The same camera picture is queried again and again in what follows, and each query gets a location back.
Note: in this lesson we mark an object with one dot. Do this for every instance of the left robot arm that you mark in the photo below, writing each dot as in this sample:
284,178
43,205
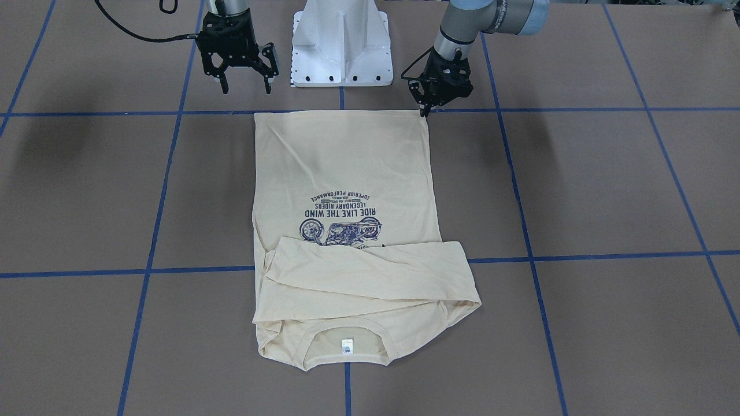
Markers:
465,20

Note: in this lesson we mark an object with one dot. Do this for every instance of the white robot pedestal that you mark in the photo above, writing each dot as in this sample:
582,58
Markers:
341,44

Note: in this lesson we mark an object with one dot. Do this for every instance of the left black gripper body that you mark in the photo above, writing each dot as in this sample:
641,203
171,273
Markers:
429,94

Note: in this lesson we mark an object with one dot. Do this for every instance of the beige long sleeve shirt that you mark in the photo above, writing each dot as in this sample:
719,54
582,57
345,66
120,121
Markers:
350,262

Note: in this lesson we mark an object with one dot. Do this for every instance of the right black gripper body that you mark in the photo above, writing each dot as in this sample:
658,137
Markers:
267,64

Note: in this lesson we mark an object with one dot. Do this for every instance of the brown paper table cover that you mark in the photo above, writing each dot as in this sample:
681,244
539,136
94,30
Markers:
591,177

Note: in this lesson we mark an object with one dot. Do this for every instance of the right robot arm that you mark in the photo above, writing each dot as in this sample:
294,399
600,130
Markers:
227,9

